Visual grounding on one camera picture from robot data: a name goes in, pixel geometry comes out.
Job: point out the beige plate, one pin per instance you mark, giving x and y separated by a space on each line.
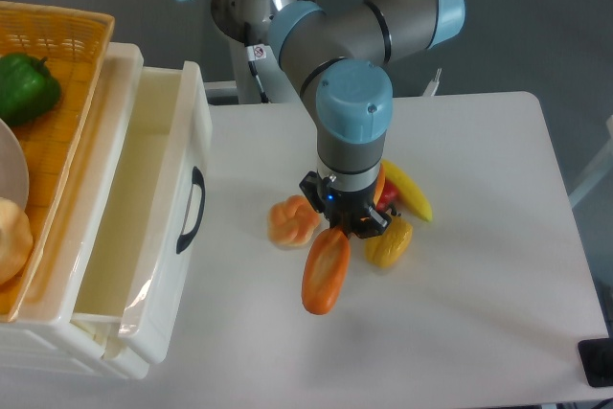
15 180

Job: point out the red pepper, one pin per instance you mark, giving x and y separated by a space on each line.
386 191

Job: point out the upper white drawer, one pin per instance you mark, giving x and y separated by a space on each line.
134 275

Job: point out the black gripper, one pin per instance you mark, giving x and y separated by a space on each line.
353 212

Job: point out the white drawer cabinet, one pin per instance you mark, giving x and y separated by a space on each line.
45 335

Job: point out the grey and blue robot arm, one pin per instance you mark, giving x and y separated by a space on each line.
335 65

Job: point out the yellow banana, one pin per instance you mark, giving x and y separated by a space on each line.
409 193

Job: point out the yellow star fruit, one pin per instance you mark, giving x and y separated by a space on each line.
385 250

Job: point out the orange woven basket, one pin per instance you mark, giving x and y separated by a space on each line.
74 43

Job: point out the black drawer handle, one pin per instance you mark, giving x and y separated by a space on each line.
195 207

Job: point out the black device at table edge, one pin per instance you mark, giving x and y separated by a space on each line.
596 360

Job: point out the pale bread bun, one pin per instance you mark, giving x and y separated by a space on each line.
16 239

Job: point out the round braided bread roll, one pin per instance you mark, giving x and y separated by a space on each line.
292 223

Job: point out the long orange bread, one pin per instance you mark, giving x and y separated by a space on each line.
325 271

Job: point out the green bell pepper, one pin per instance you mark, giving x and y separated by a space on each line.
28 89

